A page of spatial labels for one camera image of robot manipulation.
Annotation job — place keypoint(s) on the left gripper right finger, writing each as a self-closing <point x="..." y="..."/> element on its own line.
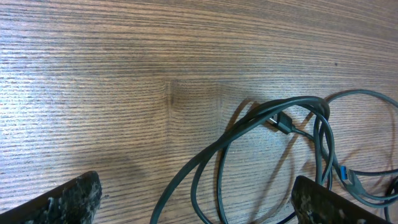
<point x="314" y="204"/>

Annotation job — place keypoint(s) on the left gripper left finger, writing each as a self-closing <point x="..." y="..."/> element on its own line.
<point x="75" y="201"/>

